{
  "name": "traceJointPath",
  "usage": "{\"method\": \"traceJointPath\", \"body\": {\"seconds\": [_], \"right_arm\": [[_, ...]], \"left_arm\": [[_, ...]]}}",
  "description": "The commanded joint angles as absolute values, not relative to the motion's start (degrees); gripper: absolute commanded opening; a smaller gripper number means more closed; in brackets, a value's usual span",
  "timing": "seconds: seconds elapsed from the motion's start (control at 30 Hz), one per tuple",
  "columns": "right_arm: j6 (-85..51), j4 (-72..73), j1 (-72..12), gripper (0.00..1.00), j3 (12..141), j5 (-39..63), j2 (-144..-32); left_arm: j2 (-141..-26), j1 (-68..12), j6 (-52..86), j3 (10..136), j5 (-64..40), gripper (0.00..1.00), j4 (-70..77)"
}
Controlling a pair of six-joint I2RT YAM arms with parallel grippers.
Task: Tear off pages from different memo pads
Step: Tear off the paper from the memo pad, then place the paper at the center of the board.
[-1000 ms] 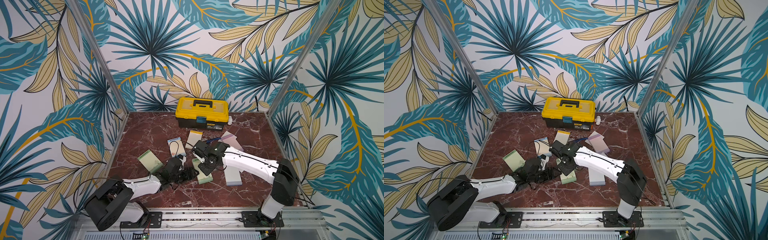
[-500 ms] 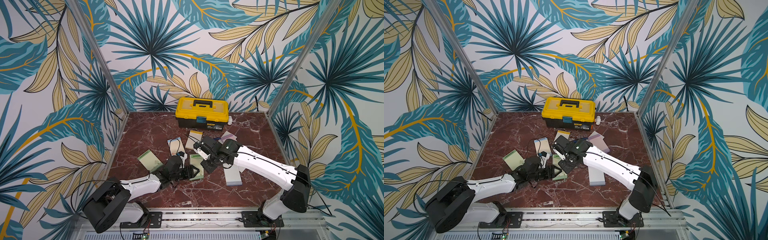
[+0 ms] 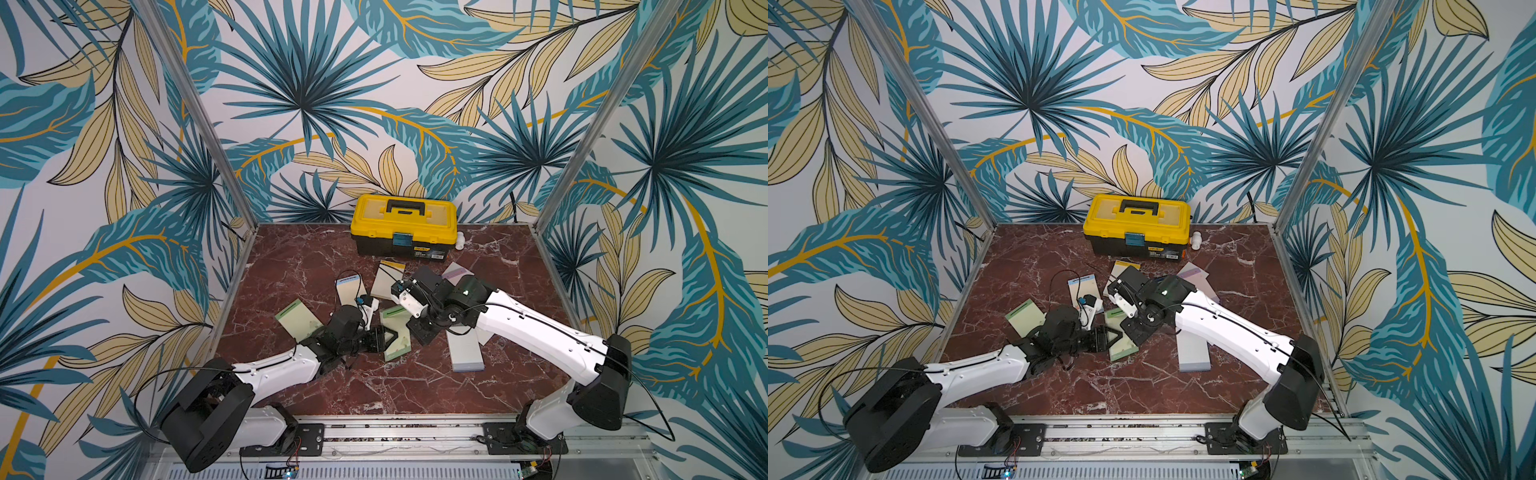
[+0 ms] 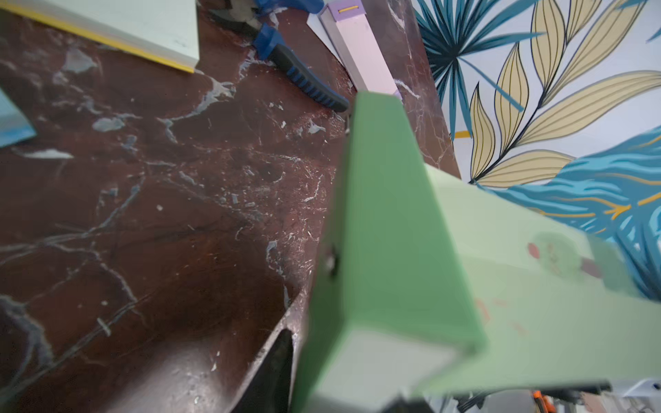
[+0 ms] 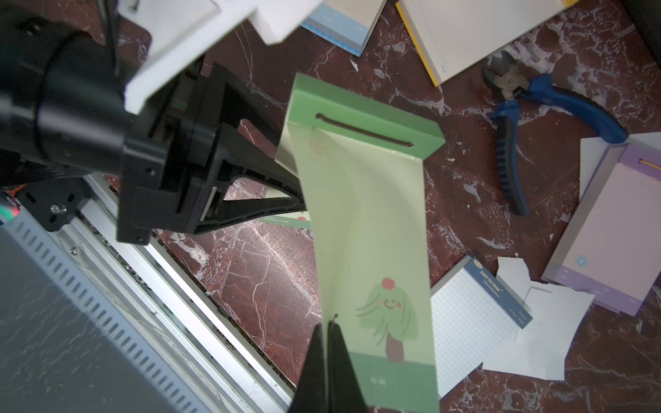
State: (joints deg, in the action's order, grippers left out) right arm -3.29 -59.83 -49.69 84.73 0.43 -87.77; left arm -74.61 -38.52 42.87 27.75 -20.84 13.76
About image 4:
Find large green memo pad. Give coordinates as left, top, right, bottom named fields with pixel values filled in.
left=291, top=92, right=660, bottom=412

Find pink memo pad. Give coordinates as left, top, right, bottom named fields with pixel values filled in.
left=318, top=0, right=401, bottom=98

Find yellow topped cream memo pad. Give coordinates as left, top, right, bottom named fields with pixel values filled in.
left=1, top=0, right=200, bottom=73

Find blue topped cream memo pad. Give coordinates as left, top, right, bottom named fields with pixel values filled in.
left=0, top=91, right=37, bottom=148

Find blue handled pliers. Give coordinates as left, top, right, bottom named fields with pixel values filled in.
left=209, top=0, right=349, bottom=113

